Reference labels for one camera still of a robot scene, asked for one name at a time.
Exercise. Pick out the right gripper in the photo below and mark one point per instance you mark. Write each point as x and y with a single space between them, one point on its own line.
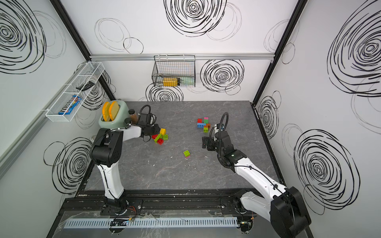
205 141

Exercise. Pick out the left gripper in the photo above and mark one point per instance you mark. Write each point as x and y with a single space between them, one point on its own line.
157 130

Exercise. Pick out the long green lego brick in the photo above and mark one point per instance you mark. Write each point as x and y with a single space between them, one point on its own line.
159 136

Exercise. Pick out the yellow toast slice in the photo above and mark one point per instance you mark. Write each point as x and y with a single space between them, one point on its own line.
105 111
113 110

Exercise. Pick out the blue candy packet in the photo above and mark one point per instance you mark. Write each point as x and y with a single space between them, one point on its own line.
70 105

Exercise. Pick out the mint green toaster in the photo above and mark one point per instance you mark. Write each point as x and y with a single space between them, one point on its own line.
119 121

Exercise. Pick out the black wire wall basket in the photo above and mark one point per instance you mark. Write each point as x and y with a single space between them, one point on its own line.
177 66

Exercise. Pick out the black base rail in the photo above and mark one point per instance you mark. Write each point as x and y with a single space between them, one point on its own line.
136 202

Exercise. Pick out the white slotted cable duct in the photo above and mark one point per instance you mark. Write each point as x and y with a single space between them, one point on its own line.
192 222

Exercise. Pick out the yellow toast slice left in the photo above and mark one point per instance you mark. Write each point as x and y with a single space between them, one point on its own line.
105 111

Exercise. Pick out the black remote control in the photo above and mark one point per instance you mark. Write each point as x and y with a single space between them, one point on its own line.
85 86

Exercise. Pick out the yellow item in basket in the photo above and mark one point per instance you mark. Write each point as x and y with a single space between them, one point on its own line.
170 82

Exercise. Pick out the lime green lego brick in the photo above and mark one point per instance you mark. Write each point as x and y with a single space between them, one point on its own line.
186 153

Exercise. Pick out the dark pepper jar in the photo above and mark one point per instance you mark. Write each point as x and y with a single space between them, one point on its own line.
128 122

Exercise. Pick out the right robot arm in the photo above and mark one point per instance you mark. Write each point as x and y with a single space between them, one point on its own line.
282 206

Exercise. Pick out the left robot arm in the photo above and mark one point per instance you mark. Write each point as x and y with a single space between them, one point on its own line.
107 149

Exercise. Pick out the small red lego brick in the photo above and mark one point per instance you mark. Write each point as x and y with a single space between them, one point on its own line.
160 141

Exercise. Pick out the yellow toast slice right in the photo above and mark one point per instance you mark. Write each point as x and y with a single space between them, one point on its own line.
113 110

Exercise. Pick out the white wire wall shelf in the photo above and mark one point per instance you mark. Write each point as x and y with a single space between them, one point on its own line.
89 71

